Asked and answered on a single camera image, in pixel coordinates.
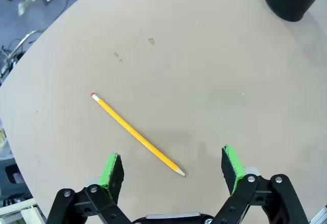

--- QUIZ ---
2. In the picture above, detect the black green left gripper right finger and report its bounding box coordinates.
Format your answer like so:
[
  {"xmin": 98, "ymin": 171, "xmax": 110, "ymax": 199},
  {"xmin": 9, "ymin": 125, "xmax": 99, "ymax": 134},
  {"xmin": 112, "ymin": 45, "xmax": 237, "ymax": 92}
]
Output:
[{"xmin": 212, "ymin": 145, "xmax": 309, "ymax": 224}]

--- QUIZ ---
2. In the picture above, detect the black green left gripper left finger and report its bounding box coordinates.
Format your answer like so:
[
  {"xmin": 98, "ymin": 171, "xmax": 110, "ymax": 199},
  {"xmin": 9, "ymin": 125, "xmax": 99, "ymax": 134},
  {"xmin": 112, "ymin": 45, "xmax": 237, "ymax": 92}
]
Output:
[{"xmin": 45, "ymin": 153, "xmax": 133, "ymax": 224}]

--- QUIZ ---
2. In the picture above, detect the yellow pencil with red eraser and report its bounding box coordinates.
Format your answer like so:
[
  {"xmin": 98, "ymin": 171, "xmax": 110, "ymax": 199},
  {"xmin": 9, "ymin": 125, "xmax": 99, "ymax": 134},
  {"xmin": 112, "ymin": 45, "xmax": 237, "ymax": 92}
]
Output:
[{"xmin": 90, "ymin": 92, "xmax": 186, "ymax": 177}]

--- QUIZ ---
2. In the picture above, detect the grey plastic box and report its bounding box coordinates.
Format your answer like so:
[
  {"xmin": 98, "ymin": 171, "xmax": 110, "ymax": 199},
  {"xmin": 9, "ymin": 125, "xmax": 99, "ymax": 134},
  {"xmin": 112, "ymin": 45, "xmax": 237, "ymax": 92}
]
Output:
[{"xmin": 0, "ymin": 154, "xmax": 34, "ymax": 201}]

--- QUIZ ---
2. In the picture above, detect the aluminium profile rail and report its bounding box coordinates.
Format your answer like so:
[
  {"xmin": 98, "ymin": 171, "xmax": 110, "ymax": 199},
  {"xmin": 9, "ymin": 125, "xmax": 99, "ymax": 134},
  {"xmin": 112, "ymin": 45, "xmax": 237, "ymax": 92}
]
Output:
[{"xmin": 309, "ymin": 204, "xmax": 327, "ymax": 224}]

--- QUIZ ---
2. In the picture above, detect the chrome metal chair frame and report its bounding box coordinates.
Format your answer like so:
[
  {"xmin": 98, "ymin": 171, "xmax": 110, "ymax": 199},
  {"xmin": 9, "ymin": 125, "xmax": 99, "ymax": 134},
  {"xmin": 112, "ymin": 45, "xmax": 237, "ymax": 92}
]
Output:
[{"xmin": 0, "ymin": 29, "xmax": 43, "ymax": 81}]

